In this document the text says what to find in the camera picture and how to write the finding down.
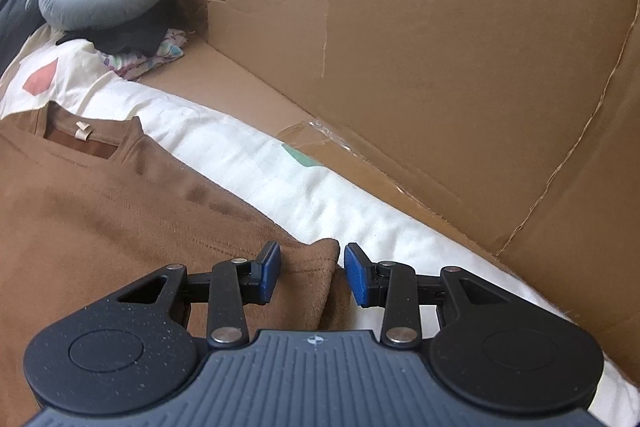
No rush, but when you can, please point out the black cloth under neck pillow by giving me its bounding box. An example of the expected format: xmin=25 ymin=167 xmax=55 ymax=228
xmin=56 ymin=0 xmax=184 ymax=79

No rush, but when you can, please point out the cream bear print blanket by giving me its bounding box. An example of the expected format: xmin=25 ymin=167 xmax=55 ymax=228
xmin=0 ymin=24 xmax=640 ymax=427

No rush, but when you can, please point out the flattened brown cardboard box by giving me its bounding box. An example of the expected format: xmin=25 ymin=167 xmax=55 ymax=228
xmin=134 ymin=0 xmax=640 ymax=388

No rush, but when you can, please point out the brown printed t-shirt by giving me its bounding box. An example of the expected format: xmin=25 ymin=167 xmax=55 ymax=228
xmin=1 ymin=103 xmax=350 ymax=426

